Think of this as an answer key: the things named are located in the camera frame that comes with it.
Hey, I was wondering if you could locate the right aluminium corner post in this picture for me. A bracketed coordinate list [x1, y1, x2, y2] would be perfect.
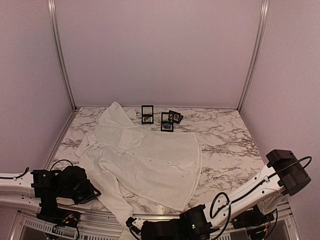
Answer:
[237, 0, 270, 113]

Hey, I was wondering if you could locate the aluminium front rail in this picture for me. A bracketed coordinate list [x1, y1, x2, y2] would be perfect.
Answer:
[0, 201, 301, 240]

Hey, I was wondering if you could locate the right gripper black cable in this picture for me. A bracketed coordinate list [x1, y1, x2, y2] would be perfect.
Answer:
[209, 156, 313, 236]

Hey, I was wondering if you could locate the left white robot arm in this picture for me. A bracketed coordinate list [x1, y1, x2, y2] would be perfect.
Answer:
[0, 165, 101, 223]

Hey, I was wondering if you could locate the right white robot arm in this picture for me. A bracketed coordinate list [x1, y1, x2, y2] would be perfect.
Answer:
[140, 149, 311, 240]

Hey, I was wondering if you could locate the black display frame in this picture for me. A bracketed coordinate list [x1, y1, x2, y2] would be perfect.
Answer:
[169, 110, 184, 124]
[141, 105, 154, 124]
[160, 112, 174, 132]

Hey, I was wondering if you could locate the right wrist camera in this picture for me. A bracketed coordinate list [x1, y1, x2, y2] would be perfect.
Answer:
[125, 216, 145, 237]

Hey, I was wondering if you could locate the black display frame middle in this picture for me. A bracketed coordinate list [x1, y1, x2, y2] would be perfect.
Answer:
[160, 112, 174, 132]

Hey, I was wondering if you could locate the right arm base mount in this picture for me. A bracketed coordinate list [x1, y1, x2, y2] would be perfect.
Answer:
[231, 205, 275, 229]

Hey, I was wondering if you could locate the left aluminium corner post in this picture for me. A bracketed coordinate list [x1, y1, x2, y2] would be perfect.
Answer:
[47, 0, 77, 112]

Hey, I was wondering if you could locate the aluminium corner post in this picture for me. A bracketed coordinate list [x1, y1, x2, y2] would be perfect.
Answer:
[237, 0, 270, 113]
[47, 0, 77, 112]

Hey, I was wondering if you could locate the black display frame left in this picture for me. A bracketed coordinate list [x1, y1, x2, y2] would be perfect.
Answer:
[141, 105, 154, 124]

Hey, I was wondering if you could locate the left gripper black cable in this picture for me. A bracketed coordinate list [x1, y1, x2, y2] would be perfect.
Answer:
[49, 159, 75, 173]

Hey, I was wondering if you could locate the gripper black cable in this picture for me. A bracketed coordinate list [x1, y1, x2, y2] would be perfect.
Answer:
[209, 156, 313, 236]
[49, 159, 75, 173]

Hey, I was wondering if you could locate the black display frame right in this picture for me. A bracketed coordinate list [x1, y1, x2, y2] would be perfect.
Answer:
[169, 110, 184, 124]

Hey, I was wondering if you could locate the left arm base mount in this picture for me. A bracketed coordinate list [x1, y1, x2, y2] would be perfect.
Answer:
[36, 196, 80, 228]

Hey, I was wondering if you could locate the white button shirt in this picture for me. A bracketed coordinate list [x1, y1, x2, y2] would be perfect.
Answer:
[75, 102, 202, 225]

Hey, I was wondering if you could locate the green round brooch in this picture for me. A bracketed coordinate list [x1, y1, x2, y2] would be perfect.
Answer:
[143, 114, 152, 122]

